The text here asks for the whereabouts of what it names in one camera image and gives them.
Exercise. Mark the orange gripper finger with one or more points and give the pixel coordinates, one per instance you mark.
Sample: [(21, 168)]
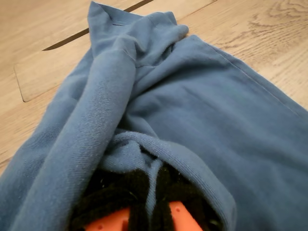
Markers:
[(178, 192), (113, 199)]

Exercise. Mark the blue printed T-shirt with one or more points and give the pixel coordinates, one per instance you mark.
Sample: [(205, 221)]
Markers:
[(192, 120)]

